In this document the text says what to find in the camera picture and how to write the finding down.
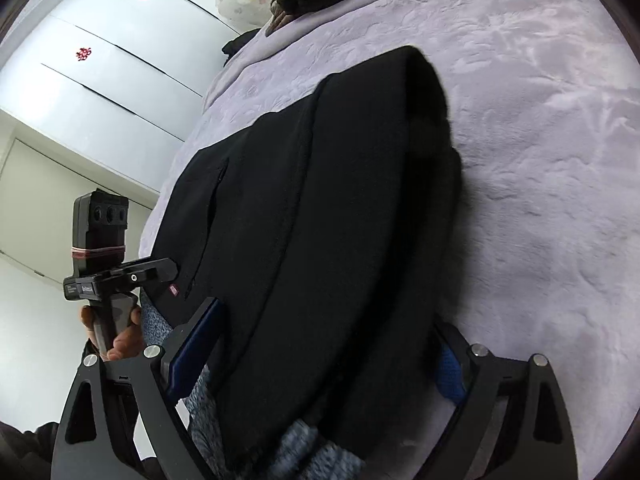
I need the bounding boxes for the black pants with patterned side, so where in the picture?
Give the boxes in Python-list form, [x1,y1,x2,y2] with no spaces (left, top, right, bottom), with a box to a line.
[145,47,461,477]

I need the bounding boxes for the person left hand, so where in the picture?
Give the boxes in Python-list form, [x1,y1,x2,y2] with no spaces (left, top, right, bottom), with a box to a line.
[80,304,147,362]

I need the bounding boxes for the white wardrobe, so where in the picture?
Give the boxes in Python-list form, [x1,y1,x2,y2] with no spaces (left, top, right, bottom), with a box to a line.
[1,0,236,192]

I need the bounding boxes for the black garment beside bed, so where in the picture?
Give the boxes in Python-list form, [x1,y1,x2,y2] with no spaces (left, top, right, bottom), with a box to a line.
[221,28,260,63]

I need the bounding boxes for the white floral plastic bag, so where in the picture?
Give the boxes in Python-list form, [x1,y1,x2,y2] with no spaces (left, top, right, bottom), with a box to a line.
[215,0,272,26]

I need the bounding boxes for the brown knitted garment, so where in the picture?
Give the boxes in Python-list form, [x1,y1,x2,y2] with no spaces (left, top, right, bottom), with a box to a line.
[266,11,294,36]

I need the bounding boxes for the lilac plush bed blanket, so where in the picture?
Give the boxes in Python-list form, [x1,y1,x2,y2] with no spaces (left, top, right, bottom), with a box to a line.
[140,0,639,479]

